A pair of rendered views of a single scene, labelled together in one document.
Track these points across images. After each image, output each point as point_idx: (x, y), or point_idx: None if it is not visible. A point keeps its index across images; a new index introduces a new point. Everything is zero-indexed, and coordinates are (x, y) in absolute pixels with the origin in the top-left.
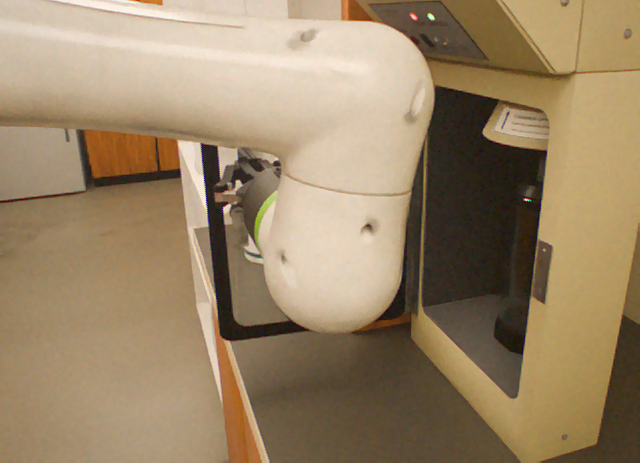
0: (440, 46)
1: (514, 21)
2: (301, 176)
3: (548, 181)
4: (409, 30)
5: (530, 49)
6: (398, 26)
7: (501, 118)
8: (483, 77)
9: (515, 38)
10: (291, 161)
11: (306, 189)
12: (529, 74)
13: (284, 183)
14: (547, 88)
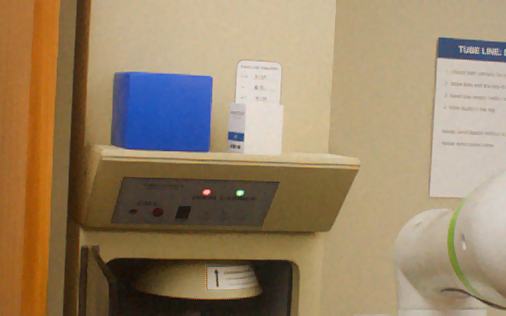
0: (199, 217)
1: (344, 198)
2: (479, 305)
3: (303, 314)
4: (165, 203)
5: (333, 216)
6: (148, 199)
7: (210, 277)
8: (209, 242)
9: (328, 209)
10: (472, 298)
11: (482, 312)
12: (273, 234)
13: (466, 315)
14: (295, 243)
